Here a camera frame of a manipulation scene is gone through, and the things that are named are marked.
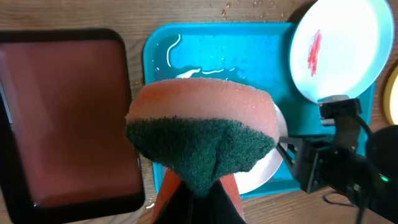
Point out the white plate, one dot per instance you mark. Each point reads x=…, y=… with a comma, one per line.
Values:
x=256, y=182

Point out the orange green scrub sponge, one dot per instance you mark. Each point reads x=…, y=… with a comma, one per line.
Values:
x=202, y=130

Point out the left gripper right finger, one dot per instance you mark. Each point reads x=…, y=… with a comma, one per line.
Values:
x=216, y=208

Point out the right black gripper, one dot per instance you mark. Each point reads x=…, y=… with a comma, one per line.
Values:
x=315, y=162

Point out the dark red tray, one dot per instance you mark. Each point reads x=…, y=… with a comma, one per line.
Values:
x=64, y=98

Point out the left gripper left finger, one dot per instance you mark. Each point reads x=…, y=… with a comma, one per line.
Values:
x=178, y=209

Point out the yellow plate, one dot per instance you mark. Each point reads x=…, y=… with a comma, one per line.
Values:
x=390, y=102

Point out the teal plastic tray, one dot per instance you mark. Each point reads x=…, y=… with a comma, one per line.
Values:
x=255, y=54

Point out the light blue plate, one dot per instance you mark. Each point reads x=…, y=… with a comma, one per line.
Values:
x=340, y=47

